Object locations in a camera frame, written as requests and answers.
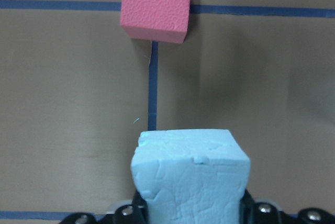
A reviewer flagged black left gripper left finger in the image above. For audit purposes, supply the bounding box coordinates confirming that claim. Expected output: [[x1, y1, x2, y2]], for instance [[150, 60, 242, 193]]
[[60, 191, 148, 224]]

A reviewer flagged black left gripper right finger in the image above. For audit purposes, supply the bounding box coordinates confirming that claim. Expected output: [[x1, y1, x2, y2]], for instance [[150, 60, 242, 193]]
[[239, 191, 334, 224]]

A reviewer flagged light blue block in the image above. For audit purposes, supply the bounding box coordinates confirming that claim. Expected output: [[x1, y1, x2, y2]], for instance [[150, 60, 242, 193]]
[[131, 129, 251, 223]]

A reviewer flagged pink block left front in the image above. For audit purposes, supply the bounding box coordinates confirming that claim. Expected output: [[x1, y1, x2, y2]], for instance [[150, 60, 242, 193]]
[[120, 0, 191, 44]]

